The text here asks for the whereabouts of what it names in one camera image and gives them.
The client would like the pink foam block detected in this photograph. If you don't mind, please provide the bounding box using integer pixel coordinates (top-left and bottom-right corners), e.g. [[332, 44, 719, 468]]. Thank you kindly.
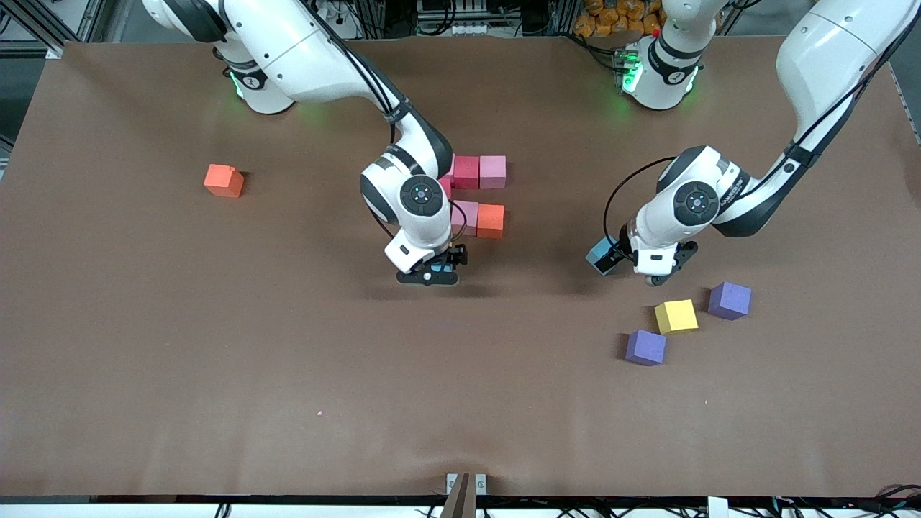
[[479, 155, 507, 190], [452, 201, 480, 237]]

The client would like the orange foam block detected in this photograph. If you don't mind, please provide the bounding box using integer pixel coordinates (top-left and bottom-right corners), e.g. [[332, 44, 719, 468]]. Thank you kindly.
[[477, 204, 506, 240], [203, 164, 245, 199]]

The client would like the purple foam block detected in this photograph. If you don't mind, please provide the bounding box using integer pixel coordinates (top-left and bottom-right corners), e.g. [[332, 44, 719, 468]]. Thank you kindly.
[[625, 330, 668, 367], [707, 281, 753, 321]]

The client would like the yellow foam block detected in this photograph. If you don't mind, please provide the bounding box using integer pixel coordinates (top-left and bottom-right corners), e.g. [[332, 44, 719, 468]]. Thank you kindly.
[[654, 299, 699, 335]]

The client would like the brown table mat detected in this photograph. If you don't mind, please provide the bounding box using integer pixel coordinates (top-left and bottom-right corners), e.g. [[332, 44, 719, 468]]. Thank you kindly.
[[0, 36, 921, 499]]

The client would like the bag of orange objects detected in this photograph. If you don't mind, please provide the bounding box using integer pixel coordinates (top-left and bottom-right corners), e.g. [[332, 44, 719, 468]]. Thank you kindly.
[[573, 0, 666, 38]]

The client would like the black equipment rack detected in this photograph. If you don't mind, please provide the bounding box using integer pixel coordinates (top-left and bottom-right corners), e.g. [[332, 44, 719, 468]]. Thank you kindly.
[[414, 0, 576, 38]]

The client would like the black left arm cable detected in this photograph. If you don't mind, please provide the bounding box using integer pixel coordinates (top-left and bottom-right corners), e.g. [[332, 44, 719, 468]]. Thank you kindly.
[[602, 0, 921, 253]]

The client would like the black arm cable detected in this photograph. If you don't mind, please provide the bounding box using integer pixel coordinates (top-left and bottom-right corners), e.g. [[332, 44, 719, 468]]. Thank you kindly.
[[309, 0, 470, 249], [602, 0, 921, 253]]

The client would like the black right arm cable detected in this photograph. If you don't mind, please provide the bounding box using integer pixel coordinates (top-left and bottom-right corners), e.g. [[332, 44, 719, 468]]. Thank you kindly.
[[309, 0, 470, 249]]

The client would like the aluminium frame profile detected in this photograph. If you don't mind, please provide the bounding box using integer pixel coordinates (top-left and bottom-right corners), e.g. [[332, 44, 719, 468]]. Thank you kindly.
[[0, 0, 109, 60], [863, 0, 921, 51]]

